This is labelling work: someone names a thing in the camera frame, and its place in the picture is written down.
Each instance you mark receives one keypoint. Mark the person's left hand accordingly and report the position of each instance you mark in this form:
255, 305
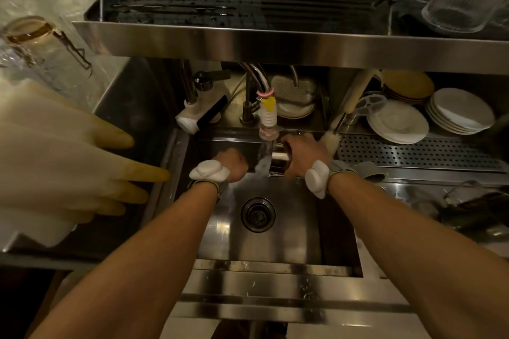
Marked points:
234, 164

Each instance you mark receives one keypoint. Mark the white wrist tracker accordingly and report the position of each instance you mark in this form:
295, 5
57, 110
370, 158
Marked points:
317, 180
208, 170

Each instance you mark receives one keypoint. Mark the chrome sink faucet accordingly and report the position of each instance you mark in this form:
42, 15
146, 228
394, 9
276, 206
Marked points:
249, 100

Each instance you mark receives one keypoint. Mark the dark kitchen utensils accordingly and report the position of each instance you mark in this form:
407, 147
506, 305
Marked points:
477, 211

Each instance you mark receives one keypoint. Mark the large white plate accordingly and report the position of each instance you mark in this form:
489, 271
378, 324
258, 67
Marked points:
397, 124

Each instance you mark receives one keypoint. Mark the pale yellow rubber glove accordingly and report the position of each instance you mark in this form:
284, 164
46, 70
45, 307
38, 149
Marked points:
59, 164

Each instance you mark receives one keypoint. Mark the stainless steel sink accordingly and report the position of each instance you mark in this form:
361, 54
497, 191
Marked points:
278, 231

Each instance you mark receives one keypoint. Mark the stack of brown plates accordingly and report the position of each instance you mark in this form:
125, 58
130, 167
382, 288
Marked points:
409, 84

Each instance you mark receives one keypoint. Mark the person's right forearm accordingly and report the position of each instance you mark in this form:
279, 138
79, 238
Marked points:
417, 255

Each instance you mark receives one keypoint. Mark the steel cup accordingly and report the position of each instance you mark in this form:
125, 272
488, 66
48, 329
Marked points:
279, 156

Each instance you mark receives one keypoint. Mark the round white sink strainer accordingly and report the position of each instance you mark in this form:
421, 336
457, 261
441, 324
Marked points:
372, 102

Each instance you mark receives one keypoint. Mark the stainless steel shelf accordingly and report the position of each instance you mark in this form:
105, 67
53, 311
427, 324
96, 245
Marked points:
278, 46

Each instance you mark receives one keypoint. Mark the white sponge in dish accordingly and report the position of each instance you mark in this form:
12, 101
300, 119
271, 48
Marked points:
294, 96

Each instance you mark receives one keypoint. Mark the person's right fingers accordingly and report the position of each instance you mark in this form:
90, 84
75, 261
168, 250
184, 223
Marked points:
287, 146

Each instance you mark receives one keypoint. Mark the sink drain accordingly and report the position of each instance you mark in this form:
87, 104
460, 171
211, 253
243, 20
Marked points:
257, 214

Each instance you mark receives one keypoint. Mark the stack of white plates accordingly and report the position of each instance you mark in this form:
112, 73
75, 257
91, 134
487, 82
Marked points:
461, 110

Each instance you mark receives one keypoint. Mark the person's left forearm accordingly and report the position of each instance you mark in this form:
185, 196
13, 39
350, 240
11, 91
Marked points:
143, 267

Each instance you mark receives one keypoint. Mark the perforated steel drain tray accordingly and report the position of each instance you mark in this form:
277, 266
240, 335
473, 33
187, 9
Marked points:
417, 152

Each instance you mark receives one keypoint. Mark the yellow white faucet nozzle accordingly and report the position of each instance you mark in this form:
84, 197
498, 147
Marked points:
268, 114

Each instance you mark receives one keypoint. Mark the person's right hand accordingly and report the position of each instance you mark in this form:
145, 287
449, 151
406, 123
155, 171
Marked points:
308, 150

